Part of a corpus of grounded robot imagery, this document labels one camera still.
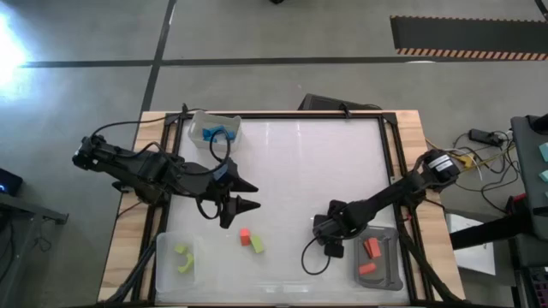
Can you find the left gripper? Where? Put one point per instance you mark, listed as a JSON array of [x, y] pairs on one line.
[[201, 181]]

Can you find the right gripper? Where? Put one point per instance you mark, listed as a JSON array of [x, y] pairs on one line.
[[331, 226]]

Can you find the blue half-cylinder block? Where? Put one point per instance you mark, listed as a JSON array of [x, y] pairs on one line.
[[217, 128]]

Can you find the green arch block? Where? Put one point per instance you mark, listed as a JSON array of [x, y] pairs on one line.
[[190, 263]]

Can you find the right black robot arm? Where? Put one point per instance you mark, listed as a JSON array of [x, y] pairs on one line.
[[385, 194]]

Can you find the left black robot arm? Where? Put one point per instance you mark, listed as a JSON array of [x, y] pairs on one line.
[[128, 167]]

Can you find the green rectangular block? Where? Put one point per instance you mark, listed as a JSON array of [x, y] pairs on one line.
[[257, 244]]

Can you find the grey plastic tray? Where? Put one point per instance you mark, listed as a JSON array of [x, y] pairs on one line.
[[387, 278]]

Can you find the white plastic bin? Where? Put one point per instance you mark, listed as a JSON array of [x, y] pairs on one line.
[[194, 128]]

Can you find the clear plastic container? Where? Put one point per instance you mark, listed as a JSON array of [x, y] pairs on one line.
[[171, 282]]

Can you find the black rectangular case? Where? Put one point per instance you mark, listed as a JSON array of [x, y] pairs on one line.
[[325, 102]]

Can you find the white paper sheet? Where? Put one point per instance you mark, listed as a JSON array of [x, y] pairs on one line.
[[475, 261]]

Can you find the black desk leg beam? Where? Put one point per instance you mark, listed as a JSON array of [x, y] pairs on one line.
[[484, 231]]

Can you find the black power adapter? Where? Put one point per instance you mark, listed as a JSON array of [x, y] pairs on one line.
[[484, 137]]

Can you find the small red object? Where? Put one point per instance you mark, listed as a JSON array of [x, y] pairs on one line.
[[518, 199]]

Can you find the dark grey desk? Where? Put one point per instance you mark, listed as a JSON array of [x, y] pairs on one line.
[[528, 179]]

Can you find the dark side desk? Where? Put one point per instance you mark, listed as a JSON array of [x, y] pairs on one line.
[[25, 205]]

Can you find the backlit keyboard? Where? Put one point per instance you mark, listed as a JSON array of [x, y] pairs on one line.
[[540, 286]]

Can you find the teal item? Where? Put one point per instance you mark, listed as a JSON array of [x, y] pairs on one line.
[[544, 152], [544, 176]]

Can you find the black computer tower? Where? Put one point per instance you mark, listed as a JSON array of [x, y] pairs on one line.
[[13, 179]]

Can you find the black hazard-striped floor mat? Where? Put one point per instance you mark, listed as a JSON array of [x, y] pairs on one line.
[[466, 34]]

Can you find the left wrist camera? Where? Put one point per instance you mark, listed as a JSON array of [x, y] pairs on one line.
[[220, 172]]

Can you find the black aluminium table frame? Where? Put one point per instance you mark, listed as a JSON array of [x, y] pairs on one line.
[[278, 115]]

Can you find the black frame strut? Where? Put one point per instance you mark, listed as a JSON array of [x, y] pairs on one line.
[[133, 274], [430, 274]]

